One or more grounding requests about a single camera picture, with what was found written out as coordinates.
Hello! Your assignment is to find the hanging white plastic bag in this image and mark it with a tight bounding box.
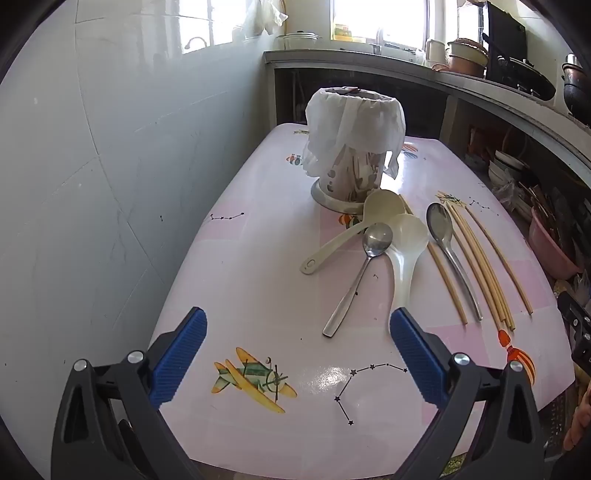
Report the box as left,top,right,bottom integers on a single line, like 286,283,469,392
245,0,289,35

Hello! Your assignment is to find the pearly white plastic ladle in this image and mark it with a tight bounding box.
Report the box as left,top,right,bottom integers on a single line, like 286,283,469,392
385,213,430,319

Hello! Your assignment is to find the person's right hand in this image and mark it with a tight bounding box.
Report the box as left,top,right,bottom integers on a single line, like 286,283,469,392
562,388,591,455

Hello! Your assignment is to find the steel pot with lid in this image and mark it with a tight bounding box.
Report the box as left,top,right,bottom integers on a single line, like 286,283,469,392
281,31,319,51

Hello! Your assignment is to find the black wok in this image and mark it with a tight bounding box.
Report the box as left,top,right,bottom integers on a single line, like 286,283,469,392
482,32,557,100

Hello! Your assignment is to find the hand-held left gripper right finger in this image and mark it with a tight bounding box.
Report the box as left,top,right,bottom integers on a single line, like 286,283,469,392
389,307,548,480

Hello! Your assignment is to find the pile of wooden utensils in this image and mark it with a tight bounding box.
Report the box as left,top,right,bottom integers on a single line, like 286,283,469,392
517,182,587,241

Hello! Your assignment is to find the black stove panel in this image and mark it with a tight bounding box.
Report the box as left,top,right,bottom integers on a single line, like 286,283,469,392
487,2,527,58

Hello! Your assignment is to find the dark stockpot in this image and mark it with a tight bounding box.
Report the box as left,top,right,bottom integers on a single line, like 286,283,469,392
561,53,591,123

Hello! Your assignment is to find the metal spoon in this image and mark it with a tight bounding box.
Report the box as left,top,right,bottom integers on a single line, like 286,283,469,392
322,222,394,338
426,202,484,321

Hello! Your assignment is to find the window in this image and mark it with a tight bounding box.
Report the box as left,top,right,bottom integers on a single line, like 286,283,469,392
330,0,430,42

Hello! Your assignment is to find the concrete kitchen counter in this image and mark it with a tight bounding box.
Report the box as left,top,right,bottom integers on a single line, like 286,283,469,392
263,46,591,195

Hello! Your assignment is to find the beige plastic ladle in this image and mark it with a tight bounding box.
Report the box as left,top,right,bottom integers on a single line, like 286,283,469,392
300,189,407,276

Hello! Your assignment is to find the white plastic bag liner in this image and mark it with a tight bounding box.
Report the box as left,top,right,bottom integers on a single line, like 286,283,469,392
302,87,408,178

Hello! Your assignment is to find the stack of white bowls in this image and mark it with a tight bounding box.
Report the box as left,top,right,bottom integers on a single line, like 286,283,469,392
487,150,532,190

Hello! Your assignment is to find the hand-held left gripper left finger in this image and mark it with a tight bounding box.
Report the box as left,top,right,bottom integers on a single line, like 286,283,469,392
51,306,208,480

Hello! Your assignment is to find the pink printed tablecloth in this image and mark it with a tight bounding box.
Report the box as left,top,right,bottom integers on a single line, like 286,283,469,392
150,122,578,467

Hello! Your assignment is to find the bamboo chopstick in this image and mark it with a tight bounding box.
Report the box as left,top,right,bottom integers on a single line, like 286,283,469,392
462,202,534,317
450,198,510,329
438,192,500,325
399,195,468,325
455,202,515,330
444,194,505,328

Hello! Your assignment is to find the pink plastic basin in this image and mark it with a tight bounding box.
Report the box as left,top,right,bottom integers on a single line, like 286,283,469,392
526,205,583,280

